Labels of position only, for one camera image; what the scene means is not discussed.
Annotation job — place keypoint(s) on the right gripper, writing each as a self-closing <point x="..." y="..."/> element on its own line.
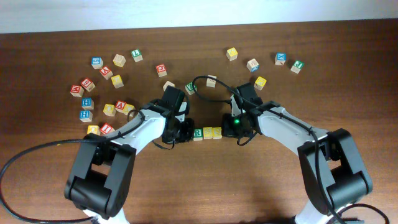
<point x="227" y="129"/>

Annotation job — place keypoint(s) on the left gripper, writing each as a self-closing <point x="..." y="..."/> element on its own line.
<point x="188" y="134"/>

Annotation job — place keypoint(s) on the yellow S block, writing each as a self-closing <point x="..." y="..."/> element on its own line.
<point x="207" y="132"/>
<point x="217" y="132"/>

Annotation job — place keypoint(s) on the green R block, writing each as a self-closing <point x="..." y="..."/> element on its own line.
<point x="198" y="135"/>

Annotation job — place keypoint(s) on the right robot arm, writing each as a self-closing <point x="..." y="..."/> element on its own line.
<point x="333" y="171"/>

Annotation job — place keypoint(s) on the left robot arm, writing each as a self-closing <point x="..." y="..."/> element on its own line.
<point x="101" y="173"/>

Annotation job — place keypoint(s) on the green Z block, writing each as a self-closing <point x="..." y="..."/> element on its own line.
<point x="190" y="88"/>

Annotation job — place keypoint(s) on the plain wooden block centre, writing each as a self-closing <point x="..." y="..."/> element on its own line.
<point x="167" y="84"/>

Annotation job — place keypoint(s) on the wooden picture block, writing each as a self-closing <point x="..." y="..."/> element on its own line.
<point x="211" y="81"/>

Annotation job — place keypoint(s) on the yellow block beside A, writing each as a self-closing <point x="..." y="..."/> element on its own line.
<point x="128" y="108"/>

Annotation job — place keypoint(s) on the red A block lower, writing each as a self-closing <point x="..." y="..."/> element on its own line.
<point x="120" y="105"/>

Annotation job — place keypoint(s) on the red a block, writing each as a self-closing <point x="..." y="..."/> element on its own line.
<point x="120" y="105"/>
<point x="106" y="72"/>

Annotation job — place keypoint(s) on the wooden block blue side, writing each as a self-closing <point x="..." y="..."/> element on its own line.
<point x="252" y="65"/>

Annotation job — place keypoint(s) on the red Q block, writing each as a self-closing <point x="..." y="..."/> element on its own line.
<point x="161" y="70"/>

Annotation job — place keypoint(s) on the yellow block mid left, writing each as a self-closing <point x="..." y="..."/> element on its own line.
<point x="109" y="110"/>

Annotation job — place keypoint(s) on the red I block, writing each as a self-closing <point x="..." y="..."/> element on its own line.
<point x="106" y="129"/>

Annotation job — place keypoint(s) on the yellow block top right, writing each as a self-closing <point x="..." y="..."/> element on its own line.
<point x="232" y="54"/>

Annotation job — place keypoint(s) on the yellow block upper left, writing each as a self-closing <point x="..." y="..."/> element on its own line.
<point x="117" y="81"/>

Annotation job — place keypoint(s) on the blue X block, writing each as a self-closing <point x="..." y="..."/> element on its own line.
<point x="280" y="58"/>

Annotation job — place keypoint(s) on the yellow block bottom left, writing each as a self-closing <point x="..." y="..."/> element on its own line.
<point x="94" y="129"/>

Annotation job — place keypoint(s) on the green J block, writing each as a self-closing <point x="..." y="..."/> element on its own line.
<point x="297" y="66"/>

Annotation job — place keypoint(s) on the green L block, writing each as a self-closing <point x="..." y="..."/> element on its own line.
<point x="136" y="54"/>

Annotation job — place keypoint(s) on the plain wooden block top-left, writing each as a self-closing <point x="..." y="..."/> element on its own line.
<point x="119" y="60"/>

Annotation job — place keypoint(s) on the red A block upper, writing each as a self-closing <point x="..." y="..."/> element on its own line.
<point x="106" y="72"/>

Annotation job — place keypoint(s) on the blue H block lower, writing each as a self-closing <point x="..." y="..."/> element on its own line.
<point x="86" y="116"/>

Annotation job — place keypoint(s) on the blue h block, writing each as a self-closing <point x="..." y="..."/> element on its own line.
<point x="87" y="104"/>
<point x="86" y="116"/>

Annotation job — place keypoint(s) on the blue H block upper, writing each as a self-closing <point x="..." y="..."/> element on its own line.
<point x="87" y="104"/>

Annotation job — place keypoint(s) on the red 9 block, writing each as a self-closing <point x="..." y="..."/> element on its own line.
<point x="87" y="84"/>

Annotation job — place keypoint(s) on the blue 5 block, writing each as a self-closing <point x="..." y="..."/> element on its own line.
<point x="97" y="63"/>

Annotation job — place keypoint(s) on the red M block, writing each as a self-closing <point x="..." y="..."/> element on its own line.
<point x="77" y="90"/>

